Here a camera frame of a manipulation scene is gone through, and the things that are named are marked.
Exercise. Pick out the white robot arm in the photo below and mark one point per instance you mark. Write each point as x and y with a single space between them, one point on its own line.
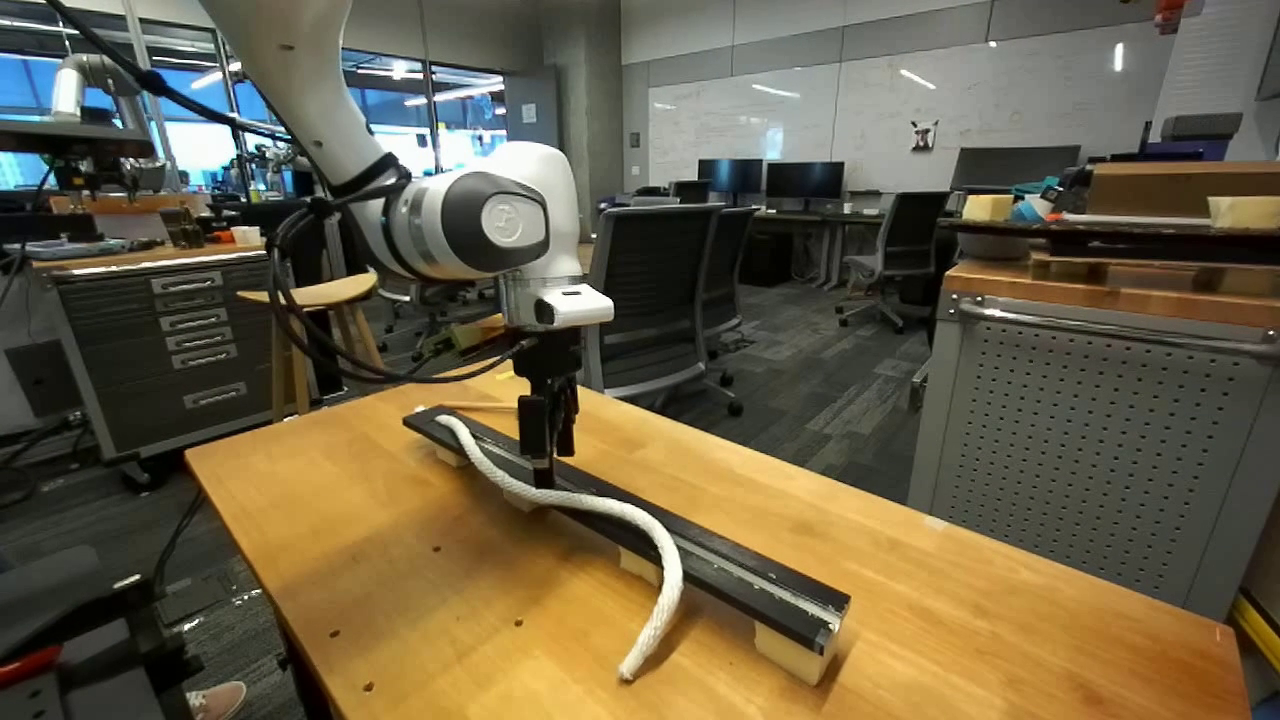
506 217

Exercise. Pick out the long black rail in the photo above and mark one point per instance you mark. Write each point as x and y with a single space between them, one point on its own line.
792 616

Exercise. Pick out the grey metal cabinet workbench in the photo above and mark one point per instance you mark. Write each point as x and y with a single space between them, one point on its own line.
1104 378

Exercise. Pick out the black office chair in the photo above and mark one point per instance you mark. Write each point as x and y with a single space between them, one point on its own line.
648 260

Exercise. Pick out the wooden stool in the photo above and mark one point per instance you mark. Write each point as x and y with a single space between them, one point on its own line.
317 330

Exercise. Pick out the grey drawer cabinet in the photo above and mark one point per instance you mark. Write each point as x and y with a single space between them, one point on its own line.
166 353

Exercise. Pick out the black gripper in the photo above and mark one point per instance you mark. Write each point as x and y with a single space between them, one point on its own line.
544 412

